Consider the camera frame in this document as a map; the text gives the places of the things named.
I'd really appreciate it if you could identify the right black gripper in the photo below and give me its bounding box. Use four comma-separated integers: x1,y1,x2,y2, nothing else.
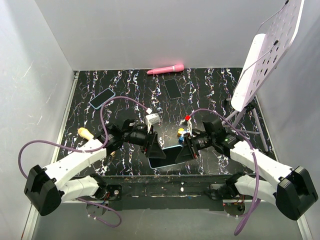
174,132,215,163

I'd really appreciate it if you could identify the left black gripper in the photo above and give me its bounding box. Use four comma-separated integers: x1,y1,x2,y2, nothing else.
122,124,166,158

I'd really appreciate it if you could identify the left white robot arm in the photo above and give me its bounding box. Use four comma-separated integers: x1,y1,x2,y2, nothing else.
24,119,166,216

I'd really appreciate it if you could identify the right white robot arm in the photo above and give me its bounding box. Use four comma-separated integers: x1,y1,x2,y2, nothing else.
175,119,319,221

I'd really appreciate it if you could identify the black phone on table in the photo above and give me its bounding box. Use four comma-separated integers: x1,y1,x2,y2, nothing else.
164,79,182,99

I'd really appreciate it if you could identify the blue cased phone on table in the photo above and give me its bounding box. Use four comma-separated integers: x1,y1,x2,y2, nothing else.
89,88,116,110

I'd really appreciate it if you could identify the toy figure with blue body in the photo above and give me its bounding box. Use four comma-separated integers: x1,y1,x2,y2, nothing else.
177,127,188,145

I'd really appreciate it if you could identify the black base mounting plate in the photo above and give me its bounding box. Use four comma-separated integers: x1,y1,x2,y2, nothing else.
77,174,247,218

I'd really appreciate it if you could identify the beige wooden toy piece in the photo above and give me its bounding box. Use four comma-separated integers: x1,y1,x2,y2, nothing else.
77,127,116,157

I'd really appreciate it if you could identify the pink microphone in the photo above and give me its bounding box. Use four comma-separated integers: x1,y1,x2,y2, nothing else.
147,64,185,75

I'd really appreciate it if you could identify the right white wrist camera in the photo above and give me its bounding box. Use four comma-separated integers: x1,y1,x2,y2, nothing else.
179,115,192,133

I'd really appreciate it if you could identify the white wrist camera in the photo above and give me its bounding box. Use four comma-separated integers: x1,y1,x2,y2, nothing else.
179,115,192,133
145,108,160,133

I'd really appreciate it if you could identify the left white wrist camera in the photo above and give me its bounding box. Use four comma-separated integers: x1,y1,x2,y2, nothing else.
145,108,160,133

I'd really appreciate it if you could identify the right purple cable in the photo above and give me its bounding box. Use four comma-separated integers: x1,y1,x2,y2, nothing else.
188,108,262,236

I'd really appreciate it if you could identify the purple cable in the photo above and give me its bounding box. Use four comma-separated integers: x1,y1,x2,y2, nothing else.
188,108,262,236
17,96,153,228

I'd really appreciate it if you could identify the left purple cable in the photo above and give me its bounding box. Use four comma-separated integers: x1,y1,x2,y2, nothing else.
17,96,153,228

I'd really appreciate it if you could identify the aluminium frame rail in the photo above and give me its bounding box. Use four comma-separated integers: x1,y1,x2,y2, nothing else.
21,71,101,240

